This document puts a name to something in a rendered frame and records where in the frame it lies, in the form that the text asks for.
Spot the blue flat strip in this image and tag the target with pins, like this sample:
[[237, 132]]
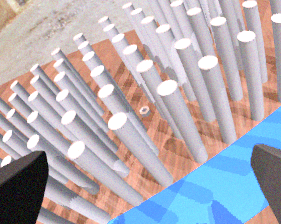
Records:
[[222, 191]]

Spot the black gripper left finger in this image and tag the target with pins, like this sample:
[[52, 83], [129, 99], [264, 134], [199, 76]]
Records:
[[22, 187]]

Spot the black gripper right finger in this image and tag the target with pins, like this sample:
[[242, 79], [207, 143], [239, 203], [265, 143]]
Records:
[[266, 166]]

